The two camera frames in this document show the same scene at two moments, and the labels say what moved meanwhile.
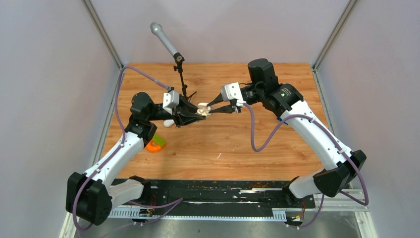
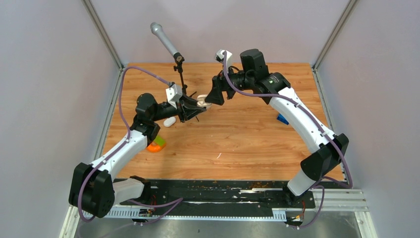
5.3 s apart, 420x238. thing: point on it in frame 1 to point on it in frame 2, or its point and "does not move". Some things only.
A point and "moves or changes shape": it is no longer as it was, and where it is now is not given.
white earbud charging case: x=168 y=123 does not move
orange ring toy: x=152 y=148 does not move
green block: x=158 y=140 does not move
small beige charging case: x=203 y=109 moves or changes shape
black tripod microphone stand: x=180 y=59 does not move
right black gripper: x=229 y=108 to x=220 y=84
